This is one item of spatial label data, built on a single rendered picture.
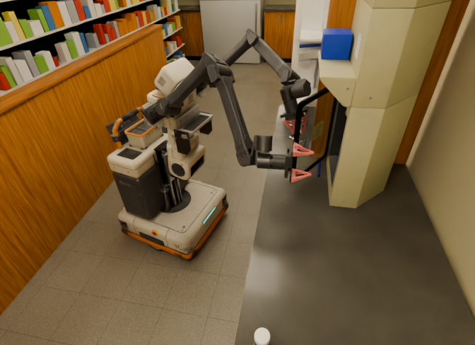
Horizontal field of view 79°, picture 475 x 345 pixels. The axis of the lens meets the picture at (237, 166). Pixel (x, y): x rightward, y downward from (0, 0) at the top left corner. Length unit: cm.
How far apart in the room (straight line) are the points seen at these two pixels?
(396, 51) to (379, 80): 9
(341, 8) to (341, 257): 96
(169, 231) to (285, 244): 116
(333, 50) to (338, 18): 19
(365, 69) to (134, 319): 190
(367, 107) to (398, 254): 55
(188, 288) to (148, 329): 34
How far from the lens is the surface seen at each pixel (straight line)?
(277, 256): 113
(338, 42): 121
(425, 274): 124
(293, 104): 126
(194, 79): 133
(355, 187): 128
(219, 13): 612
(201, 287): 217
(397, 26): 102
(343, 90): 106
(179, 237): 210
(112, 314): 225
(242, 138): 112
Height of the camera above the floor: 185
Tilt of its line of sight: 37 degrees down
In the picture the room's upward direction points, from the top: 2 degrees counter-clockwise
